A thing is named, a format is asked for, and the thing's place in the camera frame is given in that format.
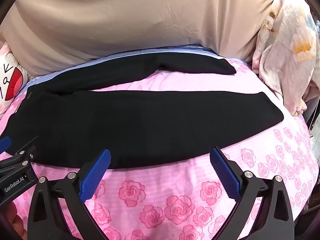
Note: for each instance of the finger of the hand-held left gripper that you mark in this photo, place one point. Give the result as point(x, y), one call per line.
point(26, 155)
point(5, 144)

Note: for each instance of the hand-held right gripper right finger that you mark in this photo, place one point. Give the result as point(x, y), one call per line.
point(225, 172)

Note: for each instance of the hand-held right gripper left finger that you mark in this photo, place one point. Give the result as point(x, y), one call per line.
point(96, 171)

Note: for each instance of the black pants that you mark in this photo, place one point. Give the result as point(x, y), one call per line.
point(150, 120)

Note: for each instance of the person's left hand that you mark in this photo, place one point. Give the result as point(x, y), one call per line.
point(15, 223)

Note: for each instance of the pink rose bed sheet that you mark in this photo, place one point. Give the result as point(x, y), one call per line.
point(175, 205)

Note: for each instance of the white cartoon face pillow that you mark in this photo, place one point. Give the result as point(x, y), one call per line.
point(11, 80)

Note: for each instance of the pale floral quilt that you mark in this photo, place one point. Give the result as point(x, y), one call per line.
point(282, 50)

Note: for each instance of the beige padded headboard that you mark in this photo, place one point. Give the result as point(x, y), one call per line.
point(125, 25)

